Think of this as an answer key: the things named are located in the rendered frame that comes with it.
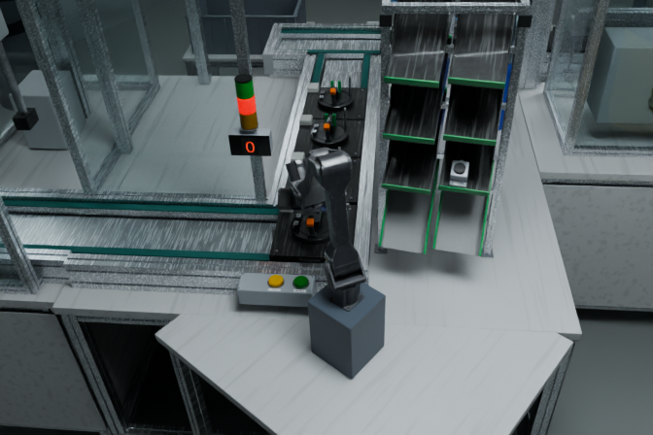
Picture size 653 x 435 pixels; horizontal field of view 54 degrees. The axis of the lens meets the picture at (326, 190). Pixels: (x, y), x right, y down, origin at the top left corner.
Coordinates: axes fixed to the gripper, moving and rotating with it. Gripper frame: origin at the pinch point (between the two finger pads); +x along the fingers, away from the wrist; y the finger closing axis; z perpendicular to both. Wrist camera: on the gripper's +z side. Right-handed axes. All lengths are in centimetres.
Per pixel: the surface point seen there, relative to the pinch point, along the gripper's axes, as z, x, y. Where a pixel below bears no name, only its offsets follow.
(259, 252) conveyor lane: -15.9, 6.5, 16.3
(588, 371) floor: -62, 93, -105
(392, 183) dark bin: 4.7, -12.3, -22.8
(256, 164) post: 11.1, 8.3, 19.1
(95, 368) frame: -55, 16, 70
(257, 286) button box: -24.8, -9.7, 13.5
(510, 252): -13, 18, -60
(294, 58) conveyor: 69, 95, 22
